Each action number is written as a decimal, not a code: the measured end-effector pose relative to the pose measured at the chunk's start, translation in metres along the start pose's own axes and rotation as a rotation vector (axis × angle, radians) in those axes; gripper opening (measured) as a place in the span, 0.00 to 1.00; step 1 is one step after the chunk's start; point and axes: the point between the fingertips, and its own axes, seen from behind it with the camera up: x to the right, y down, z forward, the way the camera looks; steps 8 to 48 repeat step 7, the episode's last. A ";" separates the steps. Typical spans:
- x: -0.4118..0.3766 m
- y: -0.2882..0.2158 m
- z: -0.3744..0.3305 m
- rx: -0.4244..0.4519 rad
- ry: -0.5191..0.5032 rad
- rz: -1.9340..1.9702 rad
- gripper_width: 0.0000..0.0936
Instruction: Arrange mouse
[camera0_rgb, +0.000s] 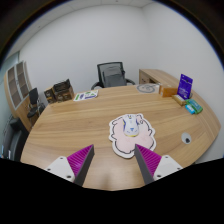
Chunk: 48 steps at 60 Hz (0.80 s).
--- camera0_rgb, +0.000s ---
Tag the small brown cardboard box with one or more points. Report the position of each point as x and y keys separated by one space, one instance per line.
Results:
x=49 y=96

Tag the wide brown cardboard box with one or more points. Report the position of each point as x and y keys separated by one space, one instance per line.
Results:
x=65 y=95

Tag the white green leaflet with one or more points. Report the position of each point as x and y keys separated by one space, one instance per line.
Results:
x=86 y=95

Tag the small black chair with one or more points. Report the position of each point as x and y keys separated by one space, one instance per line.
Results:
x=33 y=100

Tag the black sofa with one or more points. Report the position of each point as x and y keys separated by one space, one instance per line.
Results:
x=13 y=140

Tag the orange wooden box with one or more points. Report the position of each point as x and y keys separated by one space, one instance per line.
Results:
x=168 y=91

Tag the green flat box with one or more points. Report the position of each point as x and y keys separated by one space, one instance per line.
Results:
x=195 y=105

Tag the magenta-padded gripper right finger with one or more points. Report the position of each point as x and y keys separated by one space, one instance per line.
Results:
x=165 y=165

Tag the purple sign stand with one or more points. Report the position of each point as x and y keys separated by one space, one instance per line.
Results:
x=185 y=86

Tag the wooden side cabinet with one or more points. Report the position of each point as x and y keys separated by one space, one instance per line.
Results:
x=156 y=76

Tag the pink pig-shaped mouse pad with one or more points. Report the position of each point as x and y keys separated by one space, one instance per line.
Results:
x=126 y=145

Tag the small blue box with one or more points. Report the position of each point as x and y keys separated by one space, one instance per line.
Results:
x=189 y=109

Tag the black cardboard box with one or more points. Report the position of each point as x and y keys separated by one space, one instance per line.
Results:
x=61 y=86

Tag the small yellowish box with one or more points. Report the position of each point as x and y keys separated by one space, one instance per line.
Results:
x=178 y=100

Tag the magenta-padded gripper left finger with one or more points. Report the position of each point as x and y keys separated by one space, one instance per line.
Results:
x=61 y=166

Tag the wooden shelf unit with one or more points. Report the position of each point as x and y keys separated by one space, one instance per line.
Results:
x=16 y=90

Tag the black mesh office chair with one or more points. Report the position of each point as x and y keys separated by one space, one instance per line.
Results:
x=111 y=75

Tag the round white disc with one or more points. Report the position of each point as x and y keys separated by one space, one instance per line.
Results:
x=147 y=88

